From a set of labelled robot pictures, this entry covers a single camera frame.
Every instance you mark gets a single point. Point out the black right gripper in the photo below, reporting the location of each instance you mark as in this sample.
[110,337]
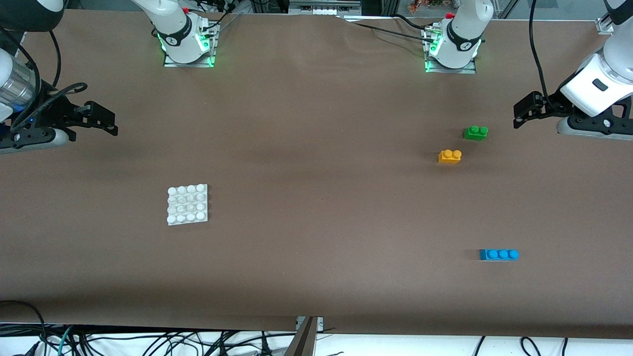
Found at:
[51,110]

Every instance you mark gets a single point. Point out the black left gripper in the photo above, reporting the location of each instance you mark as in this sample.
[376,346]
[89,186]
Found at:
[550,105]

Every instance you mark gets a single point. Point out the yellow two-stud block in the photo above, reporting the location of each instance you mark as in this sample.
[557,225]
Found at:
[449,158]

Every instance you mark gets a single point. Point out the white studded base plate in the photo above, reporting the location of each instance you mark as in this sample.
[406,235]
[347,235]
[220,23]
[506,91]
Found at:
[188,205]

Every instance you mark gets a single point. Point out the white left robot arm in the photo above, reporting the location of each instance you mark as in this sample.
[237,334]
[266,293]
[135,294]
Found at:
[462,39]

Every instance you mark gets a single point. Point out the green two-stud block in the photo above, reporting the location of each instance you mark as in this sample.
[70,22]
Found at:
[474,134]

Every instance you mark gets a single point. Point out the blue three-stud block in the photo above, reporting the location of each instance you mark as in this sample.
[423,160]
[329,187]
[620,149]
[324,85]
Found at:
[497,254]

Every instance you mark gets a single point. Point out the orange background clutter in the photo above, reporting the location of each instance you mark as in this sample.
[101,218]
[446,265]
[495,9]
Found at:
[415,6]

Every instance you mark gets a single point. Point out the aluminium extrusion bar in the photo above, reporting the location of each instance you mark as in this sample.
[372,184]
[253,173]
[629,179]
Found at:
[321,7]

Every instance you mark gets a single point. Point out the metal corner bracket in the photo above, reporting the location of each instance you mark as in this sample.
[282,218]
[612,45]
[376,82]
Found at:
[604,25]

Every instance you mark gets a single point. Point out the metal table edge bracket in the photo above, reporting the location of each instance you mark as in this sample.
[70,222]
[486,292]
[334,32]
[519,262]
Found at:
[306,341]

